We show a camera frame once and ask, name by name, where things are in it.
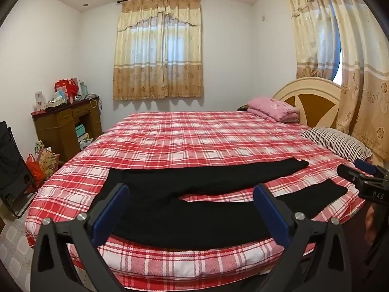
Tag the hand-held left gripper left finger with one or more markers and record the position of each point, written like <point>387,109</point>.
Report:
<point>108,217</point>

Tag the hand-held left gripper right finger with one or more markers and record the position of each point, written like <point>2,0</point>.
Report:
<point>273,217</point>

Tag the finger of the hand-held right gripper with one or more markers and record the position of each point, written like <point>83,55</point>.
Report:
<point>364,165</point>
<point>349,174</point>

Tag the black pants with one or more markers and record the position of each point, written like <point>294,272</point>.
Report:
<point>188,206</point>

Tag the striped pillow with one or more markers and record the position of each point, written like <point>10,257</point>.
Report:
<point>334,141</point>

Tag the cream and brown headboard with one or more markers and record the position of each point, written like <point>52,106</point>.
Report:
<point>316,99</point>

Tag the floral bag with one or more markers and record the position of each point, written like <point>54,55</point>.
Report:
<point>47,161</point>

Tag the red plastic bag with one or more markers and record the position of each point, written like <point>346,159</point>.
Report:
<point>34,172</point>

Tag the long beige floral curtain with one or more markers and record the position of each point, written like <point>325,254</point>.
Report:
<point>367,76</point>

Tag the teal box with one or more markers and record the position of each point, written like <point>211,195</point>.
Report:
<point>79,130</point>

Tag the pink folded blanket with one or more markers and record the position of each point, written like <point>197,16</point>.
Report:
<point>273,108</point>

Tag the brown wooden desk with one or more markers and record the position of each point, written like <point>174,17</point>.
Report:
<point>57,127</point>

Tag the black folding chair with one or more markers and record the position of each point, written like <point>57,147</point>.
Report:
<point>12,164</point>

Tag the dark cloth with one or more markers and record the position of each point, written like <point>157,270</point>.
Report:
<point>243,107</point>

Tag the bed with red plaid sheet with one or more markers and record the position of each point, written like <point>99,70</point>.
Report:
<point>188,133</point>

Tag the red flat box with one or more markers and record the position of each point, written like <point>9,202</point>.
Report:
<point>39,113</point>

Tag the clear bottle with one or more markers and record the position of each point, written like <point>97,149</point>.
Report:
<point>84,88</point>

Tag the blue and white box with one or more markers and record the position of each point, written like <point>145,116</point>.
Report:
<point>61,92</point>

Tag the red gift bag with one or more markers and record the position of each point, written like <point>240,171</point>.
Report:
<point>71,88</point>

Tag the white card box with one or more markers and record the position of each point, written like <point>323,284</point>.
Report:
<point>39,100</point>

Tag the short beige floral curtain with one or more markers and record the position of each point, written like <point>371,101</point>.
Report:
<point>158,51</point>

